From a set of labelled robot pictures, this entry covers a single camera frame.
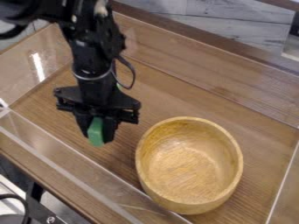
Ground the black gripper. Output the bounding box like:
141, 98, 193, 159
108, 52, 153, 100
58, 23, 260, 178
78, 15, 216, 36
53, 76, 141, 144

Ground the green rectangular block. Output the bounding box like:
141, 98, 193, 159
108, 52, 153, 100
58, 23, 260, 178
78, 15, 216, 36
88, 117, 104, 147

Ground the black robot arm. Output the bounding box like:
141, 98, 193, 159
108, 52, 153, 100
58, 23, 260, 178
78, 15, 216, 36
0, 0, 141, 146

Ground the brown wooden bowl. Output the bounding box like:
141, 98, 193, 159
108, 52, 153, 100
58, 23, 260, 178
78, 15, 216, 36
134, 116, 244, 215

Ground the black table leg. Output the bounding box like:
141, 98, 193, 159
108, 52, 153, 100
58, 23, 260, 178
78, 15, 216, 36
25, 182, 44, 202

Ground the clear acrylic tray wall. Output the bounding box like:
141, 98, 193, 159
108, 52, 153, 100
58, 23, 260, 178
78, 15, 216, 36
0, 108, 192, 224

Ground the black cable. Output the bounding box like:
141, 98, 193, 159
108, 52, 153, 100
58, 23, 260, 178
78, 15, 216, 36
112, 55, 137, 91

